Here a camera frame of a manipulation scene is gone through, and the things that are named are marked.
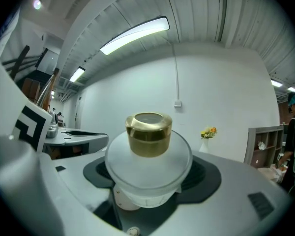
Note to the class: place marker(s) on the silver metal kettle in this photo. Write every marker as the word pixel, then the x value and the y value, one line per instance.
pixel 52 129

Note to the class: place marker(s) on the grey door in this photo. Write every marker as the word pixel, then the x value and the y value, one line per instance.
pixel 77 114

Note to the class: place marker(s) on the white vase with flowers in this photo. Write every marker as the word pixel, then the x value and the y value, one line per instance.
pixel 207 144

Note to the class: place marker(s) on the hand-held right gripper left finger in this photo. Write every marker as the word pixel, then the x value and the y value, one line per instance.
pixel 71 188

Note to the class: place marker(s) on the white wall conduit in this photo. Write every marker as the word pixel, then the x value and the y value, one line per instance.
pixel 176 72

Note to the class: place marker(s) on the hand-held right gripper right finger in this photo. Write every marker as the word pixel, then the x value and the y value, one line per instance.
pixel 226 205

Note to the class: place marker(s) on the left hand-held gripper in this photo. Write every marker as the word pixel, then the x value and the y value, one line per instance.
pixel 17 171

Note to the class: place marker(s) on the white wall junction box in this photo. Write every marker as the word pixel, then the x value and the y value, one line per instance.
pixel 178 103

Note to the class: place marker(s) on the small frosted bottle gold cap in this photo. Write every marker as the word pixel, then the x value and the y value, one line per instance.
pixel 150 139

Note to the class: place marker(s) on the short ceiling lamp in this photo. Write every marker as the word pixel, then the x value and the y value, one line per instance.
pixel 76 74

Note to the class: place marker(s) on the black staircase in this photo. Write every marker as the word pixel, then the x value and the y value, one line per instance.
pixel 40 75

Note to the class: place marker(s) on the grey open shelf unit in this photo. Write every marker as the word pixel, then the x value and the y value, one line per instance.
pixel 250 146

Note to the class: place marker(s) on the small ceiling lamp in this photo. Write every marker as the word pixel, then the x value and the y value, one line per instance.
pixel 293 90
pixel 276 83

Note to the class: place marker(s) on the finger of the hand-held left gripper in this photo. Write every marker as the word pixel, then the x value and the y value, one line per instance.
pixel 96 139

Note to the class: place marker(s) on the white crumpled item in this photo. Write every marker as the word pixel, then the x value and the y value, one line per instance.
pixel 261 145

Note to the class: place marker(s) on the long ceiling lamp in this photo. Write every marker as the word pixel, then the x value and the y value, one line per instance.
pixel 135 34

